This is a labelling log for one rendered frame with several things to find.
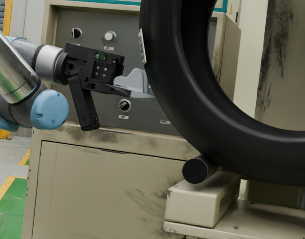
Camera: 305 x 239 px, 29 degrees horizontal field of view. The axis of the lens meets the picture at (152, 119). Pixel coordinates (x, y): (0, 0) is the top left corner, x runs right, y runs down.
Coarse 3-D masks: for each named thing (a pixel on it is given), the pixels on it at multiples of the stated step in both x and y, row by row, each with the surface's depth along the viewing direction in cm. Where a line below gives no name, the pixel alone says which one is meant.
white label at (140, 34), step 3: (141, 30) 105; (138, 33) 108; (141, 33) 105; (138, 36) 109; (141, 36) 105; (141, 39) 106; (141, 42) 106; (141, 45) 107; (141, 48) 107; (141, 51) 108; (144, 51) 105; (141, 54) 109; (144, 54) 105; (144, 57) 105; (144, 60) 105; (144, 63) 106
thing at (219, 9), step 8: (72, 0) 179; (80, 0) 178; (88, 0) 178; (96, 0) 177; (104, 0) 176; (112, 0) 176; (120, 0) 175; (128, 0) 175; (136, 0) 174; (224, 0) 167; (216, 8) 168; (224, 8) 167
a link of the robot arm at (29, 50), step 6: (6, 36) 125; (12, 42) 122; (18, 42) 122; (24, 42) 122; (30, 42) 122; (36, 42) 123; (18, 48) 121; (24, 48) 121; (30, 48) 121; (36, 48) 121; (24, 54) 120; (30, 54) 120; (36, 54) 120; (30, 60) 120; (30, 66) 120
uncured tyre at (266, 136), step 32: (160, 0) 104; (192, 0) 130; (160, 32) 104; (192, 32) 130; (160, 64) 105; (192, 64) 130; (160, 96) 107; (192, 96) 103; (224, 96) 129; (192, 128) 104; (224, 128) 101; (256, 128) 127; (224, 160) 105; (256, 160) 101; (288, 160) 99
